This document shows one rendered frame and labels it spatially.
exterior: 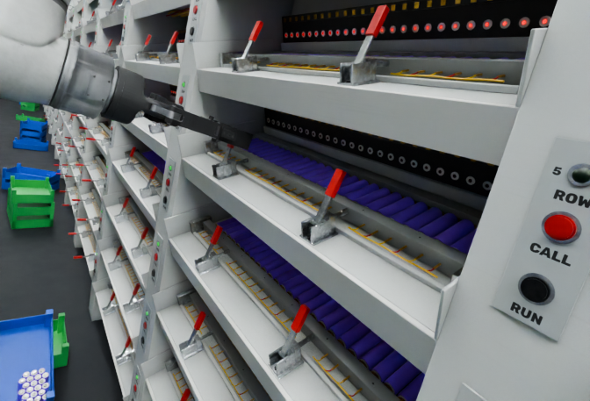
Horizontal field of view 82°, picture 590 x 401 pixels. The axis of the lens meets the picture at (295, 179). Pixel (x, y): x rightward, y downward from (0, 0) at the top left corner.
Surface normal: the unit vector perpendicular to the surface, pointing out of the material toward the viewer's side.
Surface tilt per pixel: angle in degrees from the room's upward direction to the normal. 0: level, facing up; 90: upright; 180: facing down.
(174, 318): 19
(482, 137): 109
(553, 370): 90
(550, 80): 90
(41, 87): 116
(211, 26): 90
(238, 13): 90
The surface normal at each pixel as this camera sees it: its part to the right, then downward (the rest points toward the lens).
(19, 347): 0.43, -0.78
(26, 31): 0.76, 0.04
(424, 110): -0.81, 0.26
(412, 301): -0.04, -0.92
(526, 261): -0.77, -0.06
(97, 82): 0.59, 0.29
